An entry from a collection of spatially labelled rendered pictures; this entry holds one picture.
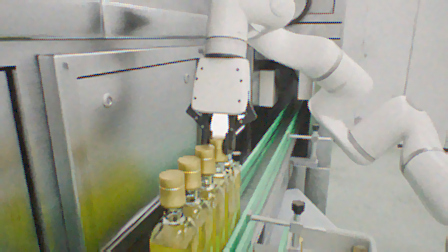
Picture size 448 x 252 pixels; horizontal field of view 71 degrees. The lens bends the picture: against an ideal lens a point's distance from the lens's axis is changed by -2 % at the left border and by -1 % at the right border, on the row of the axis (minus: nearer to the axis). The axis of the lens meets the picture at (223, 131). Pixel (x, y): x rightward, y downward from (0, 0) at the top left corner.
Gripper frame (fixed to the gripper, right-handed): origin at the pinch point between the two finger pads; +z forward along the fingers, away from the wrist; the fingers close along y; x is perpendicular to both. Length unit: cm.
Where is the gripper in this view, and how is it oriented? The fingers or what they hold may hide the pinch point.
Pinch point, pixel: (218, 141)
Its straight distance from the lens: 58.8
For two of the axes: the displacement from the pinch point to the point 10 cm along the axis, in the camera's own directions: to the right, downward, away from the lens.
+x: 3.2, -0.2, 9.5
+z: -0.8, 10.0, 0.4
